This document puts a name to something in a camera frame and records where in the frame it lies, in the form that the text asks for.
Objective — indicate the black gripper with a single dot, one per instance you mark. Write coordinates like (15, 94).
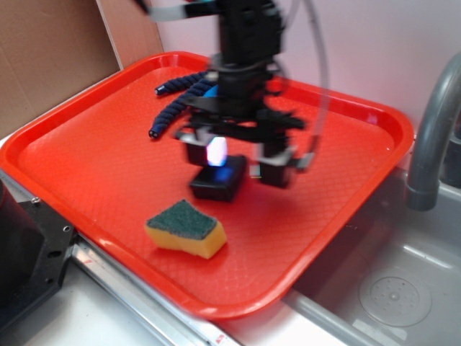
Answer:
(239, 111)

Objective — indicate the black box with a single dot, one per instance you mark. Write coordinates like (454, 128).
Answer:
(220, 183)

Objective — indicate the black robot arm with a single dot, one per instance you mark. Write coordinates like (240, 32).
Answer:
(250, 34)

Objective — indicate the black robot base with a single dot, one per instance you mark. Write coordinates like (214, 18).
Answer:
(36, 244)

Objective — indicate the blue sponge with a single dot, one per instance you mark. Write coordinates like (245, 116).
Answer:
(212, 92)

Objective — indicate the yellow green sponge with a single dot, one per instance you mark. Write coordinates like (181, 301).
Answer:
(182, 227)

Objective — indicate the red plastic tray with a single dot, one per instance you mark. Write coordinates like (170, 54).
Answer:
(91, 159)

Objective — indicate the grey faucet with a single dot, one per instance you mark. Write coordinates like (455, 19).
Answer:
(436, 153)

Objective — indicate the grey sink basin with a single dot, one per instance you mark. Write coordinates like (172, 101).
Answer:
(391, 276)

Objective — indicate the brown cardboard panel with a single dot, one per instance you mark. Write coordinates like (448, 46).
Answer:
(52, 50)

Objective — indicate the metal rail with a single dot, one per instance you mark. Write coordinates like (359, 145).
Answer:
(101, 303)

